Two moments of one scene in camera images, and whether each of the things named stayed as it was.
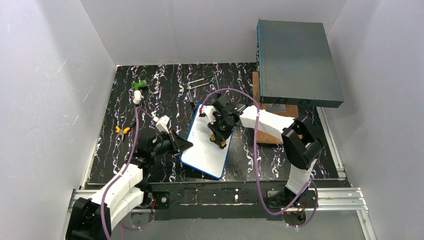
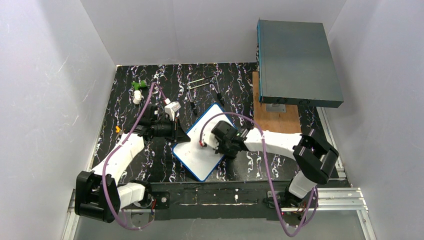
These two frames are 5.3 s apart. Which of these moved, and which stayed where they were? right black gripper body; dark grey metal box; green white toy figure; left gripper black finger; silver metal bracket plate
Moved: left gripper black finger; right black gripper body
Stayed: green white toy figure; dark grey metal box; silver metal bracket plate
